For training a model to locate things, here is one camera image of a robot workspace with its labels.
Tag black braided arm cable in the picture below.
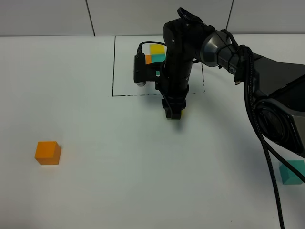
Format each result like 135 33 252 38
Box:
233 45 305 229

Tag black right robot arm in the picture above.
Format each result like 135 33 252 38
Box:
160 8 305 156

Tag template orange cube block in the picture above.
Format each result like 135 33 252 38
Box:
145 55 152 64

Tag template yellow cube block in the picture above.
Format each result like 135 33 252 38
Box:
150 44 165 55

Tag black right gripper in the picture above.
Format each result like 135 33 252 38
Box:
157 82 189 119

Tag template teal cube block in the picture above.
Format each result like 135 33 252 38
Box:
151 54 165 63

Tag black outlined template sheet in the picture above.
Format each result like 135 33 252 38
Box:
113 35 205 97

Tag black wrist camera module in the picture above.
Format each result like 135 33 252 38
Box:
133 53 161 87

